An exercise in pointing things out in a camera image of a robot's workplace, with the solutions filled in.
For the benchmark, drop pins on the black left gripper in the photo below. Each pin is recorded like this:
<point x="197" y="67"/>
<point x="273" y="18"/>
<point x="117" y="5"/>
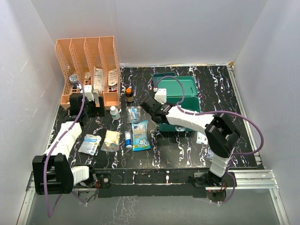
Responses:
<point x="98" y="111"/>

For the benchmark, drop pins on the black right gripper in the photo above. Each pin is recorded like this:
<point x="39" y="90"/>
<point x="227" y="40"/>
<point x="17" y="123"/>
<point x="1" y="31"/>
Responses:
<point x="161" y="105"/>

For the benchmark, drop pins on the clear bag with blue tube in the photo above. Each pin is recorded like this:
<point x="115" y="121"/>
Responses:
<point x="133" y="114"/>

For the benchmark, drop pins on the blue cotton swab bag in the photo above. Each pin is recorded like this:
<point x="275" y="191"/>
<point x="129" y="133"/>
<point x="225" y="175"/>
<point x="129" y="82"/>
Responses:
<point x="139" y="136"/>

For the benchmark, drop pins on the brown bottle orange cap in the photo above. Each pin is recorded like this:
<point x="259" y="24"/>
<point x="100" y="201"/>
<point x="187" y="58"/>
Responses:
<point x="129" y="95"/>

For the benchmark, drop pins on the small blue white bottle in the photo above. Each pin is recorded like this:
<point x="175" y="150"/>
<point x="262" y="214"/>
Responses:
<point x="128" y="140"/>

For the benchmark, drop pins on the white disinfectant bottle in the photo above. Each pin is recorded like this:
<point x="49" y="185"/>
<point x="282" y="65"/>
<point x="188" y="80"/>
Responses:
<point x="114" y="112"/>

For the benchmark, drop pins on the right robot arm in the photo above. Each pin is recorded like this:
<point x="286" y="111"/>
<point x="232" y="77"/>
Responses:
<point x="221" y="133"/>

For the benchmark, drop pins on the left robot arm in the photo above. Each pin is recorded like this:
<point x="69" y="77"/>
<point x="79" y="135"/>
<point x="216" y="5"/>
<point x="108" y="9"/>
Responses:
<point x="52" y="167"/>

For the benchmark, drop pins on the round blue white tin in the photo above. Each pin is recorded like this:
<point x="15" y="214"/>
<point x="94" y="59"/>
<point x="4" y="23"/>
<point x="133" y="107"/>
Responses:
<point x="74" y="79"/>

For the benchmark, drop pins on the white paper packet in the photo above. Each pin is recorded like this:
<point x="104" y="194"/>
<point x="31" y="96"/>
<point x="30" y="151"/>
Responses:
<point x="98" y="82"/>

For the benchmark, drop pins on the peach plastic file organizer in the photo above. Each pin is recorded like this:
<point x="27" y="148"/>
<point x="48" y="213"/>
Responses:
<point x="80" y="56"/>

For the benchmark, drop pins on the white blue mask packet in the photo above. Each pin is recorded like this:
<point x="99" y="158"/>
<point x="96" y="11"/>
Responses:
<point x="90" y="144"/>

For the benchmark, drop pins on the teal white flat packet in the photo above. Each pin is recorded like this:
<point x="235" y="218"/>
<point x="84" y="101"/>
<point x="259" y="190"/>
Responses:
<point x="201" y="139"/>

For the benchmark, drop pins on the beige gauze packet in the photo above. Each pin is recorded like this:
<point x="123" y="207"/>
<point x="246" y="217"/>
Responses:
<point x="111" y="142"/>

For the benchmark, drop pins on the clear small packet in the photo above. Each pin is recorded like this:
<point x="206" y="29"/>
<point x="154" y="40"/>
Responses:
<point x="209" y="154"/>

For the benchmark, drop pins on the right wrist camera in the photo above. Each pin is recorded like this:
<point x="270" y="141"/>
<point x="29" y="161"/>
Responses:
<point x="161" y="95"/>

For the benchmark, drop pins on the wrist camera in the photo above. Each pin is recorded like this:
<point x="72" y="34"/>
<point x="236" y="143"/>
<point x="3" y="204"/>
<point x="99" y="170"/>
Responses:
<point x="88" y="90"/>
<point x="161" y="95"/>

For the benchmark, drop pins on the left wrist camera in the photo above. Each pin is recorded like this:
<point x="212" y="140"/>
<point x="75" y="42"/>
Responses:
<point x="88" y="90"/>

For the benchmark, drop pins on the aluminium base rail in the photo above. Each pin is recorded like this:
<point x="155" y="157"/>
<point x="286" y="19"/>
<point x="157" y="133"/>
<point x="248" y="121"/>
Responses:
<point x="164" y="197"/>

